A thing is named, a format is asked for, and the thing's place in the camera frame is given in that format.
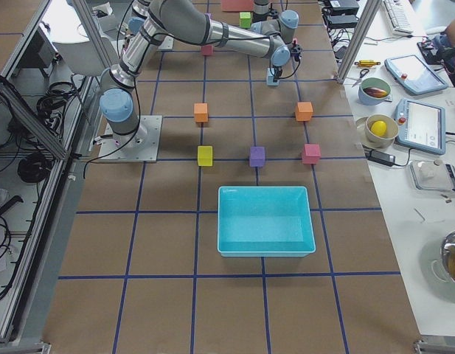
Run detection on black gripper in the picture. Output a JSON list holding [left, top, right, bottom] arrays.
[[271, 65, 282, 83]]

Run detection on light blue block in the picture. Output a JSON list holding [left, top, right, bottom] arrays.
[[266, 68, 279, 87]]

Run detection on orange block far side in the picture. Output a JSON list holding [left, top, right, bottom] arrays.
[[295, 102, 313, 122]]

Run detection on green block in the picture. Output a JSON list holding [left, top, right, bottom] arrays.
[[239, 12, 252, 29]]

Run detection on magenta block near base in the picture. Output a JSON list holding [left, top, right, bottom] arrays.
[[201, 44, 214, 56]]

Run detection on purple block right side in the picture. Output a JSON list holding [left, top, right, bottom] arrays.
[[249, 146, 265, 167]]

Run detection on orange block near base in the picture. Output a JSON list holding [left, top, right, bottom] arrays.
[[193, 103, 209, 123]]

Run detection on pink tray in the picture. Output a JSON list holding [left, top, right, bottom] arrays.
[[220, 0, 254, 12]]

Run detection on magenta block right far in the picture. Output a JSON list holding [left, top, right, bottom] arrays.
[[301, 144, 322, 164]]

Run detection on black scissors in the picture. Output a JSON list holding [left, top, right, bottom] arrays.
[[352, 68, 369, 87]]

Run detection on gold metal cylinder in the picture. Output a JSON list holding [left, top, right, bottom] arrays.
[[354, 60, 381, 68]]

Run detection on blue bowl with fruit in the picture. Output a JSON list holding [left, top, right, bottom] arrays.
[[358, 77, 391, 105]]

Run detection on yellow block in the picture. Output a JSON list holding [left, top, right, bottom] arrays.
[[197, 145, 213, 167]]

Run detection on cream bowl with lemon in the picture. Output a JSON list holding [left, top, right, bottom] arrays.
[[355, 114, 399, 148]]

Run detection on black power adapter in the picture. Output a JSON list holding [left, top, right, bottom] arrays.
[[366, 150, 395, 167]]

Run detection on teach pendant far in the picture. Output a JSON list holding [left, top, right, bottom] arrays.
[[384, 55, 448, 96]]

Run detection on teach pendant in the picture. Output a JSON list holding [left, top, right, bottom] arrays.
[[384, 55, 448, 96], [394, 99, 446, 156]]

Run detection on white keyboard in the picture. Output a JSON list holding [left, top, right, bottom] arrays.
[[382, 0, 414, 35]]

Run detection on cyan tray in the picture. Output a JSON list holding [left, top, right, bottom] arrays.
[[217, 186, 316, 257]]

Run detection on teach pendant near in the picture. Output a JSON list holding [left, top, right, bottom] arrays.
[[394, 99, 446, 156]]

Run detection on clear plastic container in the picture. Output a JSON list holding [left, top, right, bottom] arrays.
[[409, 160, 455, 192]]

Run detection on steel bowl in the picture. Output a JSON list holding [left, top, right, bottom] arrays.
[[419, 231, 455, 291]]

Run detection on aluminium frame post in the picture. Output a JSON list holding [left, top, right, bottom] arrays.
[[336, 0, 381, 84]]

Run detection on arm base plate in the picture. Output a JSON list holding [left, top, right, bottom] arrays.
[[99, 115, 163, 163]]

